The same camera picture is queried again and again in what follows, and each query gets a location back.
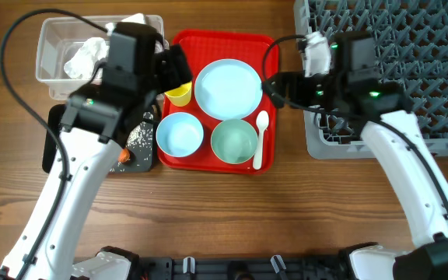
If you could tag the black waste tray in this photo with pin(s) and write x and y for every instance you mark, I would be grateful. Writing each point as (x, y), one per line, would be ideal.
(53, 120)

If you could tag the clear plastic waste bin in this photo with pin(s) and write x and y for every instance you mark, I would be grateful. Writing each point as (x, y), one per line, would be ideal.
(59, 40)

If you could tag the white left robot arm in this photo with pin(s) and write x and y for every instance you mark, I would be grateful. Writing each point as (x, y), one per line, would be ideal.
(94, 129)

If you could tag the white tissue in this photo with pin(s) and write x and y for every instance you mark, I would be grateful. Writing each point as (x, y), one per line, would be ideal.
(82, 64)

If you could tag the white rice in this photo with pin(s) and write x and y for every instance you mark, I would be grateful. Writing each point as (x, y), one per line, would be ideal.
(142, 146)

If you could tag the grey dishwasher rack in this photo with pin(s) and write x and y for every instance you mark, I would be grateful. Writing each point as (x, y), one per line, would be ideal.
(411, 48)

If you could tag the orange carrot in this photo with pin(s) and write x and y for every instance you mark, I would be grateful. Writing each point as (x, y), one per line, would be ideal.
(124, 156)

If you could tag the light blue bowl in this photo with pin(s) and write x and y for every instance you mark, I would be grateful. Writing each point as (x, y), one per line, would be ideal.
(179, 134)

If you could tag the light blue plate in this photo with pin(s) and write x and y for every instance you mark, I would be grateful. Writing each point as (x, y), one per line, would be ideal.
(228, 89)

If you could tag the white plastic spoon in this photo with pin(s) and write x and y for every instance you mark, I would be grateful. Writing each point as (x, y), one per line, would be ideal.
(262, 123)

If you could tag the red plastic tray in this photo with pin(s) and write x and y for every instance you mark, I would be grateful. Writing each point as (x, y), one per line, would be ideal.
(202, 47)

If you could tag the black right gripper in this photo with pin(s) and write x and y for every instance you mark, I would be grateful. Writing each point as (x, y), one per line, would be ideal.
(298, 79)

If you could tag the yellow plastic cup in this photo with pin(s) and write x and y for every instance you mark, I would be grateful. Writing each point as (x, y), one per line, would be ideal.
(181, 96)

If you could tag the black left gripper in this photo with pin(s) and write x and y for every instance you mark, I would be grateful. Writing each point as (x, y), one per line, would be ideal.
(177, 67)

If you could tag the green bowl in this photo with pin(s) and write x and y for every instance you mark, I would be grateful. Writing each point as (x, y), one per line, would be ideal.
(234, 141)

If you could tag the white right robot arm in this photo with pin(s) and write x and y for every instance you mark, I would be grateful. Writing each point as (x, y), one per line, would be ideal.
(340, 78)

